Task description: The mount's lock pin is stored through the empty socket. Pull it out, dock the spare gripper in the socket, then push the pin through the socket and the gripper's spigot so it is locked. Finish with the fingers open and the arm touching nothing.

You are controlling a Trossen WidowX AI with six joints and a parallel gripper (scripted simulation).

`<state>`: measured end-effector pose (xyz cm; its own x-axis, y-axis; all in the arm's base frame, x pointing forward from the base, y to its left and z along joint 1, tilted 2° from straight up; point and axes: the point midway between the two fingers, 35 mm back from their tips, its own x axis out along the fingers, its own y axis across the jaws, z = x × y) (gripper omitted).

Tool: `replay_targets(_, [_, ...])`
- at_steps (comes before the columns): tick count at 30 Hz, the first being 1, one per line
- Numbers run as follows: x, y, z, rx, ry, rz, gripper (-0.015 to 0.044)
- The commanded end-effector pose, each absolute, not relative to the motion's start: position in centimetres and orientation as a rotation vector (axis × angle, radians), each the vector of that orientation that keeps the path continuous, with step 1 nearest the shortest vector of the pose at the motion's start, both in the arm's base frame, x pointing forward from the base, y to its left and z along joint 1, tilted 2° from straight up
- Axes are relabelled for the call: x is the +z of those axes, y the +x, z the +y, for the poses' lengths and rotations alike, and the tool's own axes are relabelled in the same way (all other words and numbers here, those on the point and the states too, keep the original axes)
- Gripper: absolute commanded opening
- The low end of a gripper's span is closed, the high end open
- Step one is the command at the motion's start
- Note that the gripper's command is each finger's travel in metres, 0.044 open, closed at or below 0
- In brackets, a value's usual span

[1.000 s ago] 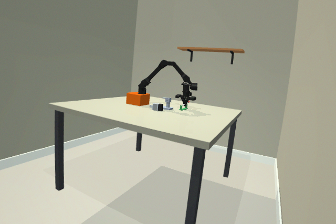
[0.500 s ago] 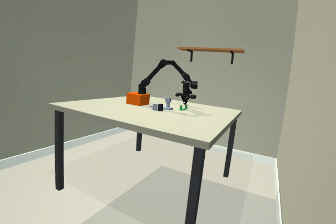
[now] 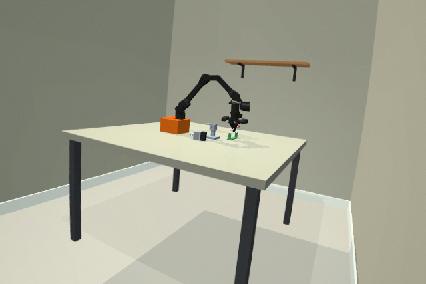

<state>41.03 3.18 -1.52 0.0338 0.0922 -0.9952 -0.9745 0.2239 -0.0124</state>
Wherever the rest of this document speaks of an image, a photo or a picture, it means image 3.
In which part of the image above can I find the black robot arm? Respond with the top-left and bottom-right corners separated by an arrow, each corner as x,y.
174,74 -> 250,120

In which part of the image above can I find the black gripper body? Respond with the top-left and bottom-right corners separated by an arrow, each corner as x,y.
221,110 -> 248,124

